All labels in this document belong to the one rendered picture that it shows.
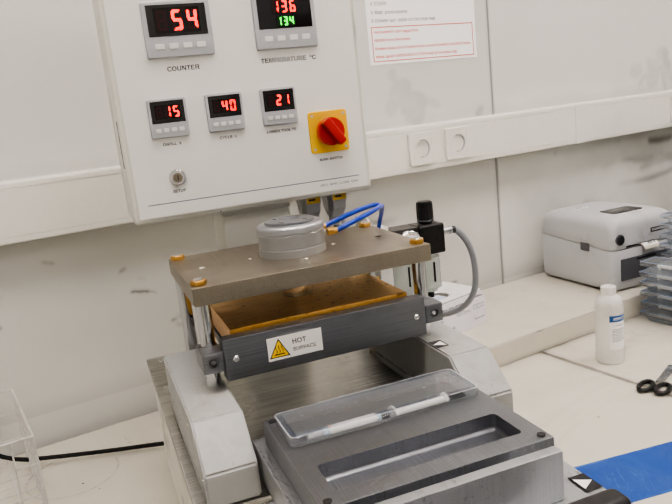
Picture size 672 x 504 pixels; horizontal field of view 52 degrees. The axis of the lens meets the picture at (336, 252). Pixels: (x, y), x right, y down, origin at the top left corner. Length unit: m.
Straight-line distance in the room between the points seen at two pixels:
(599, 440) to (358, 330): 0.49
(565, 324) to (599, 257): 0.24
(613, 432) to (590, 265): 0.62
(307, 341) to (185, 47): 0.40
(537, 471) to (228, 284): 0.35
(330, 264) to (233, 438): 0.21
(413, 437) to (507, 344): 0.78
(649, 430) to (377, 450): 0.64
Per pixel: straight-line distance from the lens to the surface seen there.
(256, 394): 0.88
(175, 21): 0.90
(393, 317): 0.76
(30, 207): 1.21
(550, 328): 1.44
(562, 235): 1.72
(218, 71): 0.91
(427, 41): 1.60
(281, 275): 0.71
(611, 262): 1.63
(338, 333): 0.74
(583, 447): 1.09
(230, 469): 0.65
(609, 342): 1.36
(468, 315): 1.43
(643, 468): 1.05
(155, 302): 1.33
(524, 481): 0.54
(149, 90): 0.90
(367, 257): 0.75
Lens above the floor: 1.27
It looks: 12 degrees down
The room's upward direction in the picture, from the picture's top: 6 degrees counter-clockwise
